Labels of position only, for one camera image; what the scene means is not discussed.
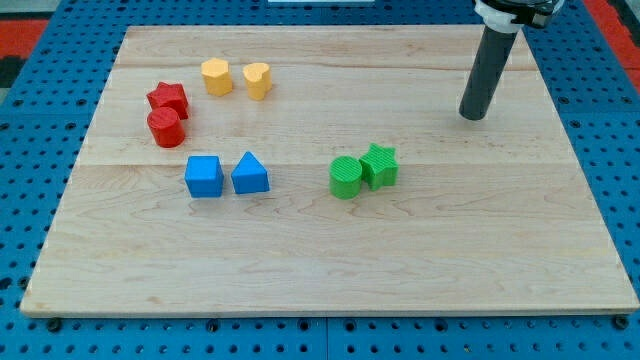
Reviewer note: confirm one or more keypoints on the green star block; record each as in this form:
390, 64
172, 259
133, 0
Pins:
379, 166

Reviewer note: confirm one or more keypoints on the robot arm flange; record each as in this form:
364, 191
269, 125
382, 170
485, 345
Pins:
510, 16

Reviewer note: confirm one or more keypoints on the red star block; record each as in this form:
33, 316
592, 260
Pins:
169, 95

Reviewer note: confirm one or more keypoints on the wooden board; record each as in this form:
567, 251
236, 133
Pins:
487, 218

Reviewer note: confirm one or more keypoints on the green cylinder block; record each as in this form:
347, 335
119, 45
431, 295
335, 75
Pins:
345, 176

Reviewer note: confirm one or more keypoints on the blue triangle block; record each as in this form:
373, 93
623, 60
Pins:
250, 175

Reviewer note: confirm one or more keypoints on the blue cube block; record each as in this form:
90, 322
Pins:
204, 176

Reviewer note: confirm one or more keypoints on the yellow heart block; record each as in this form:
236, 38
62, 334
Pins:
258, 80

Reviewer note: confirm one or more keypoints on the yellow pentagon block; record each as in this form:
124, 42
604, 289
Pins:
217, 77

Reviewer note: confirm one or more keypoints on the red cylinder block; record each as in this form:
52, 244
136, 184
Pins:
166, 127

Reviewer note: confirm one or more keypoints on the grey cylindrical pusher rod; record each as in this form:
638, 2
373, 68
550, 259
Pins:
489, 63

